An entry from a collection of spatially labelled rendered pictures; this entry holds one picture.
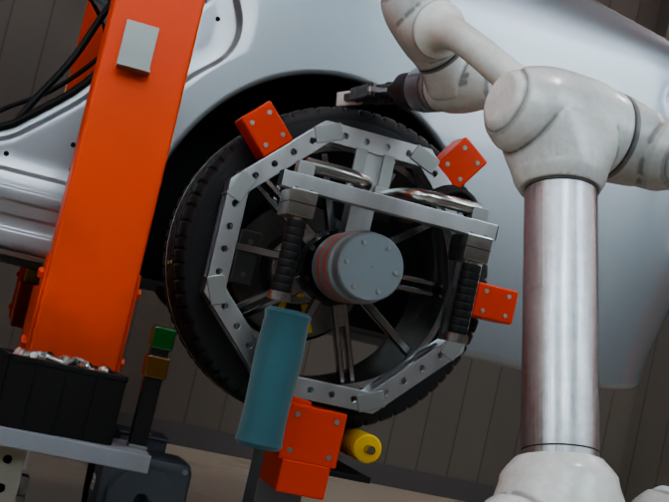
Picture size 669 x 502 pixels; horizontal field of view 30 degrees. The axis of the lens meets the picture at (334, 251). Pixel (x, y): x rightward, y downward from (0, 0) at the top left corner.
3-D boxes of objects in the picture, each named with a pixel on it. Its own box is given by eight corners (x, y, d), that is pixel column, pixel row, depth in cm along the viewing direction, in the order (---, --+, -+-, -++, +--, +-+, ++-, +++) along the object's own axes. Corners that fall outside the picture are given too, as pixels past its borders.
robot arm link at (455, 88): (466, 90, 243) (432, 37, 236) (527, 83, 231) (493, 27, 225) (438, 127, 238) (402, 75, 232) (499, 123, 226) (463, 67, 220)
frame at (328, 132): (436, 427, 256) (492, 170, 260) (447, 431, 249) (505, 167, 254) (178, 372, 242) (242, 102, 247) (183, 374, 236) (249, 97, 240)
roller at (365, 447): (341, 447, 273) (347, 421, 273) (381, 468, 244) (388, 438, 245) (317, 442, 271) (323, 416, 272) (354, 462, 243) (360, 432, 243)
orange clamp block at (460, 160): (444, 193, 258) (474, 165, 260) (458, 190, 251) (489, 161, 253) (423, 167, 257) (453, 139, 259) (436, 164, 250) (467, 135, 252)
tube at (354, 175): (358, 202, 246) (369, 150, 247) (387, 197, 228) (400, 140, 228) (273, 180, 242) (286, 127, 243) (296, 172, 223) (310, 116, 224)
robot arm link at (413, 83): (453, 115, 241) (432, 117, 245) (457, 68, 241) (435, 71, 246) (419, 108, 235) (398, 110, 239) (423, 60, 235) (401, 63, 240)
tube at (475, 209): (450, 226, 251) (461, 175, 252) (486, 223, 233) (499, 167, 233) (368, 205, 247) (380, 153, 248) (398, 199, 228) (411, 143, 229)
